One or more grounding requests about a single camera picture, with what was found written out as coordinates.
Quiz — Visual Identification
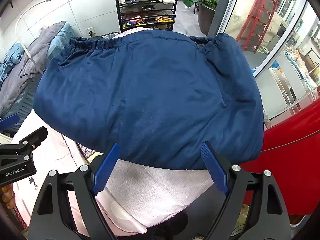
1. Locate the person's left hand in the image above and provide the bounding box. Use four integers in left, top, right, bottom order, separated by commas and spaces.
1, 184, 16, 209

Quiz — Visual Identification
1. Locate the pink polka dot bedsheet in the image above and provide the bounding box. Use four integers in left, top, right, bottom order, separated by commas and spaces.
13, 110, 213, 236

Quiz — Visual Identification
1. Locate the black wire rack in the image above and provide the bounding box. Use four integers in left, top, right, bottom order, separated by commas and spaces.
115, 0, 177, 33

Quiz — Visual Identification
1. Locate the red ladder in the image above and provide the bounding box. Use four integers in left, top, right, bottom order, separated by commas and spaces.
236, 0, 279, 53

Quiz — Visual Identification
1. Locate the potted green plant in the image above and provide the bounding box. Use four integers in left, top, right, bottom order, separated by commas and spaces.
183, 0, 219, 35

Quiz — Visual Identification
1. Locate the red fabric bag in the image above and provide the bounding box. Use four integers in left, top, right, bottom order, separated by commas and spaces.
242, 100, 319, 215

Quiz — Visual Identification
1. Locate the navy blue padded jacket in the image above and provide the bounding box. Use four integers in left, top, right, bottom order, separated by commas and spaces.
33, 29, 264, 170

